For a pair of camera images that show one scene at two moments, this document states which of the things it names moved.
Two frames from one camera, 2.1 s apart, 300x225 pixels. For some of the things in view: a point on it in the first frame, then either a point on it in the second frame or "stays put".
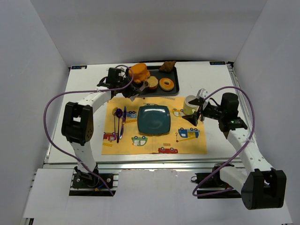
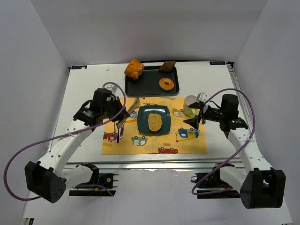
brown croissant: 168,66 stays put
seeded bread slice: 153,82 -> 154,122
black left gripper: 129,90 -> 121,115
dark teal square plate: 154,119 stays put
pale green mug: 189,108 stays put
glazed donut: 166,87 stays put
